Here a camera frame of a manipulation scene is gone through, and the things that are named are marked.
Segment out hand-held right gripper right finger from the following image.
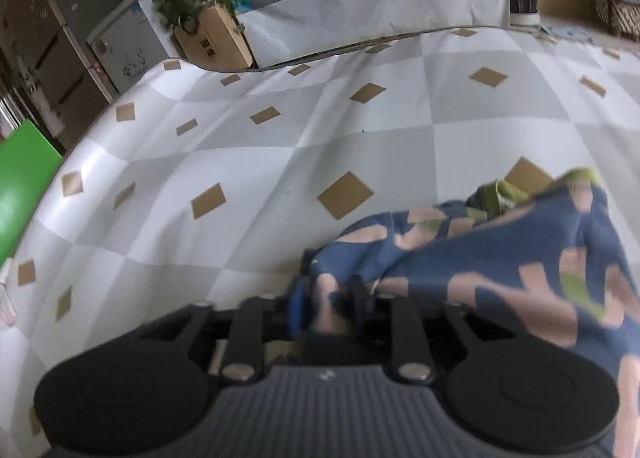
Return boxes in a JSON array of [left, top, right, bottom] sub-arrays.
[[350, 275, 516, 384]]

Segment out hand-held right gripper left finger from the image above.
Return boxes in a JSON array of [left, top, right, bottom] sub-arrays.
[[135, 278, 313, 384]]

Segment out blue letter-print shirt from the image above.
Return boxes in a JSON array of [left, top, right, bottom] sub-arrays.
[[300, 167, 640, 458]]

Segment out checkered diamond-print tablecloth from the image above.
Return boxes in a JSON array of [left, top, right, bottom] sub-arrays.
[[0, 28, 640, 439]]

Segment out cardboard box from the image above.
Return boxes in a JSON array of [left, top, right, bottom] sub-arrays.
[[172, 8, 254, 75]]

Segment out pink striped cloth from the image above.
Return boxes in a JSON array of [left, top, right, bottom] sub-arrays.
[[0, 283, 16, 330]]

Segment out white cloth covered table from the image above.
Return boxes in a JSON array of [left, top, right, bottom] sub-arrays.
[[231, 0, 512, 70]]

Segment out green plastic chair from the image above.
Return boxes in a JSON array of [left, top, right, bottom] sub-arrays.
[[0, 119, 64, 265]]

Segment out blue white printed mat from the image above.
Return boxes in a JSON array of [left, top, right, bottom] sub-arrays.
[[540, 23, 597, 42]]

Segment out brown cabinet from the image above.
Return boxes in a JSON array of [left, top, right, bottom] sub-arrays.
[[0, 0, 117, 150]]

